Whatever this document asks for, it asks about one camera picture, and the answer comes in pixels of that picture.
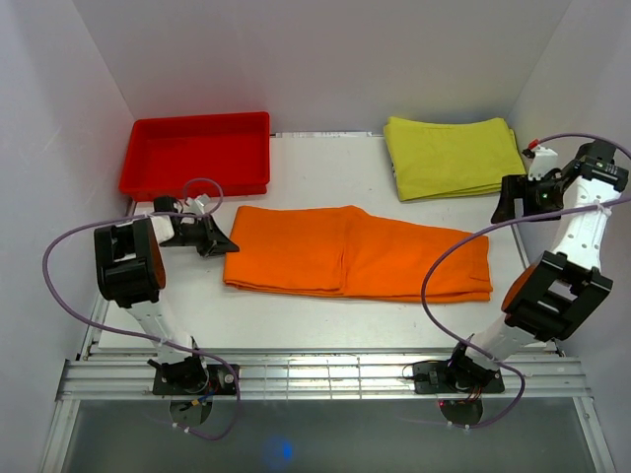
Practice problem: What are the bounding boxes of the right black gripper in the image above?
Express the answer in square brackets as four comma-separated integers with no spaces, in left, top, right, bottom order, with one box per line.
[489,173,564,225]

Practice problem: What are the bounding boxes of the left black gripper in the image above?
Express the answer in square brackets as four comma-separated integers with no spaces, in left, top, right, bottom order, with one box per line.
[159,213,238,258]

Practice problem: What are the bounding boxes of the orange trousers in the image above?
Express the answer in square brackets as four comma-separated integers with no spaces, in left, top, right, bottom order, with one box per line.
[223,206,493,304]

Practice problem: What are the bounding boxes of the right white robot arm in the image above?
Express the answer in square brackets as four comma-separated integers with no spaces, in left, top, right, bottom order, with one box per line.
[445,139,629,391]

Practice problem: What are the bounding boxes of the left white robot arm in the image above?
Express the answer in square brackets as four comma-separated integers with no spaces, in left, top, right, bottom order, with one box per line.
[94,194,239,396]

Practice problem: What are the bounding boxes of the folded yellow trousers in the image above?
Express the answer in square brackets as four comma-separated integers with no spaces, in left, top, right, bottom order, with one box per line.
[384,116,525,202]

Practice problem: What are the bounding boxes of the red plastic tray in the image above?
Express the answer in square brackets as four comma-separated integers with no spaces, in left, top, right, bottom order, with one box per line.
[118,111,270,202]

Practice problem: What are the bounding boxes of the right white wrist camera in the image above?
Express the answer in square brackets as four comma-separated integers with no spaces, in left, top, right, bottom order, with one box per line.
[522,140,558,181]

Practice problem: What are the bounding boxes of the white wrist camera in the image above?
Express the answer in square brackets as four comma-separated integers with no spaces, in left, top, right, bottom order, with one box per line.
[522,140,558,181]
[184,194,211,215]

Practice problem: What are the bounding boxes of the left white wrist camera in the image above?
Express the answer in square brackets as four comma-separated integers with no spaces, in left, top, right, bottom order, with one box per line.
[184,194,211,215]

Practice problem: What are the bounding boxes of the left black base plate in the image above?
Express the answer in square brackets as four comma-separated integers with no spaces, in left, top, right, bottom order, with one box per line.
[151,362,237,396]

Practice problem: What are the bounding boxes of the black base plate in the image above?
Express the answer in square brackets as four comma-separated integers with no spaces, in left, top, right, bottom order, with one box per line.
[151,362,237,396]
[412,361,505,394]

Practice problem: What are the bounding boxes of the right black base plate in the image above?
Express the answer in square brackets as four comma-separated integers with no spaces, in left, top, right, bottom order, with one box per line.
[412,361,505,394]

